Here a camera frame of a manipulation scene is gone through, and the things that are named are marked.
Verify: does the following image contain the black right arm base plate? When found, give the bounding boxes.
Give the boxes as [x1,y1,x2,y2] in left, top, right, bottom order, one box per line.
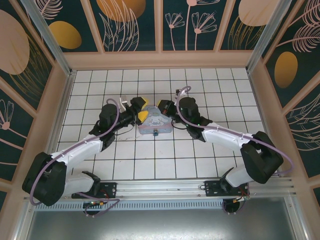
[204,179,251,198]

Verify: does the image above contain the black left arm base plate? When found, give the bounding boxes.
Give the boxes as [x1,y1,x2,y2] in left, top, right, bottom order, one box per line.
[71,181,118,199]

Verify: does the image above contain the perforated metal cable tray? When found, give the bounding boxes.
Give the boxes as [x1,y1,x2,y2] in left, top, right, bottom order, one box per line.
[32,199,227,214]

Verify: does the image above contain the grey metal sheet panel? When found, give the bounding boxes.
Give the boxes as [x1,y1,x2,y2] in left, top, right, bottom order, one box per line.
[23,197,305,240]

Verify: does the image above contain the aluminium corner post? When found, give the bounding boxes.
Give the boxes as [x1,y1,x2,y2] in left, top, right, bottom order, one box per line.
[20,0,77,77]
[245,0,300,74]

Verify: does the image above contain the pastel cartoon tin box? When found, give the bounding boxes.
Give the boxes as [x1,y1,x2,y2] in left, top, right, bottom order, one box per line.
[136,101,173,135]

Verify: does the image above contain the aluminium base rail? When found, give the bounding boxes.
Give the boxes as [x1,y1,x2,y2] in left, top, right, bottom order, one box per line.
[24,177,296,201]

